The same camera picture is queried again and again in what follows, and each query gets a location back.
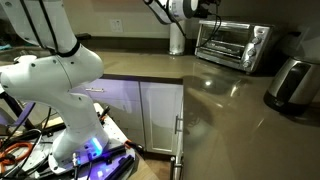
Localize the orange clamp handle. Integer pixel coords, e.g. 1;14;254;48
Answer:
123;139;135;149

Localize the orange cable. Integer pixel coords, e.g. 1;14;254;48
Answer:
0;141;34;168

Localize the white cabinet door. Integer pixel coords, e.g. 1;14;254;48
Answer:
139;81;184;155

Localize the silver oven knob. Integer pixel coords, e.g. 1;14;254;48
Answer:
252;35;263;46
247;47;258;58
242;59;253;70

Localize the perforated robot mounting plate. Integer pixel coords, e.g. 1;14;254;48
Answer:
0;102;138;180

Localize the white base cabinet front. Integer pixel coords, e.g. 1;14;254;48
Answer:
70;78;142;148

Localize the steel wine cooler handle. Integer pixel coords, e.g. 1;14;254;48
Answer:
169;155;184;180

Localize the stainless steel electric kettle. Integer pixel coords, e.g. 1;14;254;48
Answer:
263;29;320;116

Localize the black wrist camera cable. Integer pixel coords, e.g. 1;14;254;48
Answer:
179;0;223;49

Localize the glass oven door with handle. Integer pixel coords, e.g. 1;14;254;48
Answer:
196;21;251;64

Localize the black aluminium rail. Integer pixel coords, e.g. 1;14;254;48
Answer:
99;146;136;180

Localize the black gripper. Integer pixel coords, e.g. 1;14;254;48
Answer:
194;0;222;19

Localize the chrome paper towel holder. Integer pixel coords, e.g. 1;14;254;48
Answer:
167;49;187;57

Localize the white wall outlet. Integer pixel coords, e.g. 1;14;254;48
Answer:
109;18;124;33

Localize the black cable bundle with strap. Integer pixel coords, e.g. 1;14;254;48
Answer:
18;0;82;58

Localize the steel bar cabinet handle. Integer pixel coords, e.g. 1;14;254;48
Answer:
84;87;105;93
174;114;184;135

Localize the silver toaster oven body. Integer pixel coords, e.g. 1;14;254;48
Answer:
194;19;276;74

